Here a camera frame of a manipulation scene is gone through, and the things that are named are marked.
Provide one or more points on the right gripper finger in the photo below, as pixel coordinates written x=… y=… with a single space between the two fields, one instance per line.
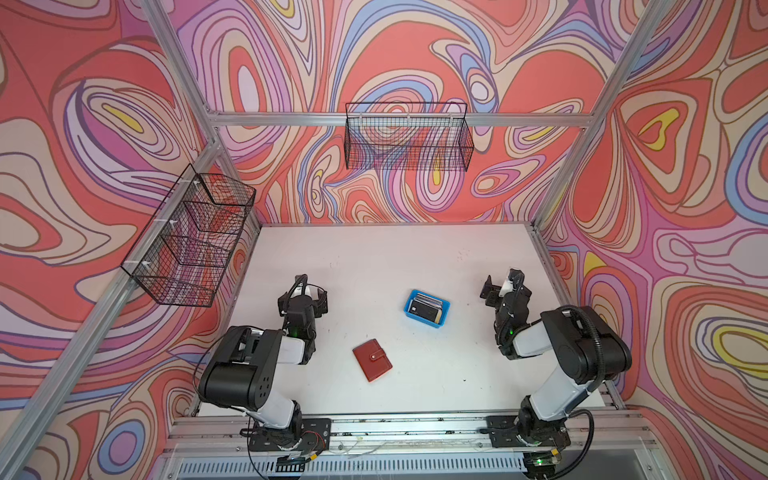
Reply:
x=489 y=293
x=516 y=278

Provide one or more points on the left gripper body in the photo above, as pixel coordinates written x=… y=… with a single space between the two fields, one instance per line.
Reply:
x=301 y=297

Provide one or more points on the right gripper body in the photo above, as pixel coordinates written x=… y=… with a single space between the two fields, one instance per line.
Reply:
x=505 y=294

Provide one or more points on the red leather card holder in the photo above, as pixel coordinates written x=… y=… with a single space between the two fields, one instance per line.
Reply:
x=372 y=359

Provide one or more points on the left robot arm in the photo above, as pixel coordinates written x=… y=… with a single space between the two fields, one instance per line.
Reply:
x=241 y=373

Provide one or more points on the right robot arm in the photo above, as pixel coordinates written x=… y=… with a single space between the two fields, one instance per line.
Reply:
x=588 y=352

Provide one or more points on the blue plastic card tray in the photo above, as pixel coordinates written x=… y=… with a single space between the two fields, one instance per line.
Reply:
x=445 y=305

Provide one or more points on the dark credit card stack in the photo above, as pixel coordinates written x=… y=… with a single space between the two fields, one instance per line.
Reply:
x=426 y=308

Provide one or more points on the black wire basket left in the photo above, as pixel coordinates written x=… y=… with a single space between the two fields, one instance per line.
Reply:
x=181 y=256

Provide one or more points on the black wire basket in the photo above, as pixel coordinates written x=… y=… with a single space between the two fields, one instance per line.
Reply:
x=181 y=256
x=407 y=135

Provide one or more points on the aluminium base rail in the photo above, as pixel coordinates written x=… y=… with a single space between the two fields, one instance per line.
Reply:
x=610 y=444

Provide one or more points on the black wire basket back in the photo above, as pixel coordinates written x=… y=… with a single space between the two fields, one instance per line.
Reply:
x=407 y=135

